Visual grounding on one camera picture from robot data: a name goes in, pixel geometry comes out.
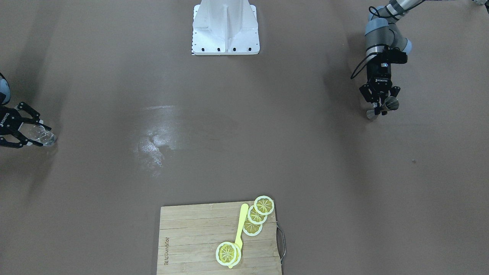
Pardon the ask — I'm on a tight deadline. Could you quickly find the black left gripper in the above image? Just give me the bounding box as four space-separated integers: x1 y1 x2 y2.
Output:
359 61 400 116

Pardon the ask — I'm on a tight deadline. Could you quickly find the lemon slice row inner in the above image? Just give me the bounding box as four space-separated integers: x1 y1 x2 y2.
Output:
243 219 263 236

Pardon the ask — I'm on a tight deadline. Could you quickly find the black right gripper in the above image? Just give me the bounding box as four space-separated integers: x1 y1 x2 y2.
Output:
0 102 52 149

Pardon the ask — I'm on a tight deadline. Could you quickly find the lemon slice top of pair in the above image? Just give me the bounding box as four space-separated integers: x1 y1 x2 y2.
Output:
215 241 236 267

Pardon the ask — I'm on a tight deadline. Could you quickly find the lemon slice row end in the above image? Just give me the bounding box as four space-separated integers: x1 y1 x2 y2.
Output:
254 195 275 215

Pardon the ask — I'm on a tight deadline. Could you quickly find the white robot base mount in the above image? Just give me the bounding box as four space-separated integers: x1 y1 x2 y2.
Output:
191 0 260 55

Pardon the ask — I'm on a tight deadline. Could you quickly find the lemon slice under pair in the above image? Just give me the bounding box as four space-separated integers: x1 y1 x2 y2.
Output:
229 243 242 269

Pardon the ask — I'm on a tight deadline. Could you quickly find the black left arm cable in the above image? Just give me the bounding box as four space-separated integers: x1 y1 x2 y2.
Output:
350 52 379 80

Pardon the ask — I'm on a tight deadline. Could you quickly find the steel jigger measuring cup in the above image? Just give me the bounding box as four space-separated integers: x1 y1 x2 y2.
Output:
366 96 399 120

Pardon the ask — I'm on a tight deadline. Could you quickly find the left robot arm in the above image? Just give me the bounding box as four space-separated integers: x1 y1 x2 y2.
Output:
359 0 422 120

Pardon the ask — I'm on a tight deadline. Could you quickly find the lemon slice row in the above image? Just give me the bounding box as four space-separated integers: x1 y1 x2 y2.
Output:
243 219 263 236
247 205 268 226

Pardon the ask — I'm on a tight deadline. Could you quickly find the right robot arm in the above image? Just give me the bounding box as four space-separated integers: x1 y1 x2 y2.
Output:
0 75 57 149

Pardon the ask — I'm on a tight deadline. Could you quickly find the clear glass shaker cup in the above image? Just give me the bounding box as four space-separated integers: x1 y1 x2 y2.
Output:
26 126 57 147

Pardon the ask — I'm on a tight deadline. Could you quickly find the lemon slice row middle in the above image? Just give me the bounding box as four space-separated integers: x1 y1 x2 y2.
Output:
247 205 268 226

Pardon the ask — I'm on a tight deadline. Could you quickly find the wooden cutting board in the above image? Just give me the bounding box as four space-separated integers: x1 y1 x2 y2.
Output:
157 202 283 275

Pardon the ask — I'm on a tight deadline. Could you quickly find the yellow plastic knife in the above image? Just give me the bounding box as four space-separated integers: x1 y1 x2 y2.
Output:
234 203 249 252

